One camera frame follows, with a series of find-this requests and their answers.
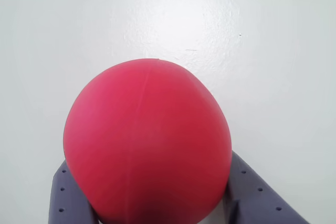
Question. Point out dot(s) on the blue-grey gripper finger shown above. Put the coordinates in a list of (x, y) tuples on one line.
[(68, 205), (254, 203)]

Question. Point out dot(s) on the red ball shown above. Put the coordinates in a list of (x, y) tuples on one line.
[(147, 142)]

